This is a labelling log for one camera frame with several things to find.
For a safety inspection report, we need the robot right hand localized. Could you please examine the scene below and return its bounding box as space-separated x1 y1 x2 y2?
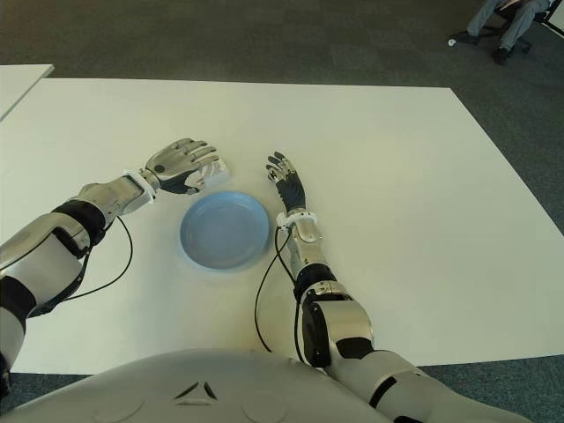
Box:
264 151 308 214

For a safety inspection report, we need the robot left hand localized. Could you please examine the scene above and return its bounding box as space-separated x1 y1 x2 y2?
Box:
144 137 220 196

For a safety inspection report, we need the white charger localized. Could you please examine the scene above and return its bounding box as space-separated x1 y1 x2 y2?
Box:
193 157 232 189

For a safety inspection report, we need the blue plate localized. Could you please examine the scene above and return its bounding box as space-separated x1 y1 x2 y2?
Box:
178 189 271 271

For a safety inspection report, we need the white side table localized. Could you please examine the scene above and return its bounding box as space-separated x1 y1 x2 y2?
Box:
0 63 55 122

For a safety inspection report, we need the grey robot torso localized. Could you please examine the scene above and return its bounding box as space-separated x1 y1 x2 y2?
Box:
0 347 393 423

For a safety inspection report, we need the seated person in grey trousers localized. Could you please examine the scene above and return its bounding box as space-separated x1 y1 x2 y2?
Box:
466 0 552 65

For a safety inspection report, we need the person on office chair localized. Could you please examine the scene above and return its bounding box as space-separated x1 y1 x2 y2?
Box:
453 0 564 54

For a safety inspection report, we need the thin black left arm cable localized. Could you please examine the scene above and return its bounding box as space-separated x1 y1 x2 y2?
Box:
41 214 135 309

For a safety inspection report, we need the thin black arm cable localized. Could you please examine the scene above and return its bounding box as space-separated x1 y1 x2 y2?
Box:
254 228 292 353
41 214 135 309
275 226 307 363

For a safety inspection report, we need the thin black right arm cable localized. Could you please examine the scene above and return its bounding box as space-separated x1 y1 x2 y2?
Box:
254 228 292 353
275 226 307 363

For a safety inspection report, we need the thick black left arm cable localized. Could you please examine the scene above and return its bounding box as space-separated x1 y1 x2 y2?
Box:
26 250 90 316

